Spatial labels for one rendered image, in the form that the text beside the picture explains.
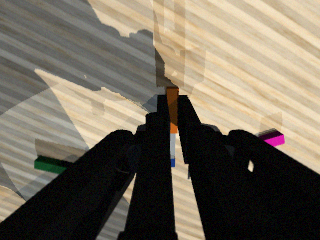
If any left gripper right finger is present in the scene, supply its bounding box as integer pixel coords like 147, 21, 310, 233
178, 95, 320, 240

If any small magenta block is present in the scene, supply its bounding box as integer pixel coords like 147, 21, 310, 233
258, 131, 285, 146

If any green rod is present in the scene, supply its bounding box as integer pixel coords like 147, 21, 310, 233
34, 156, 72, 174

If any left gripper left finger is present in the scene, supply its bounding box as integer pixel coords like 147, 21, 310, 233
0, 95, 178, 240

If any orange rod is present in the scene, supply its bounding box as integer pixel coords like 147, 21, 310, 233
166, 87, 179, 133

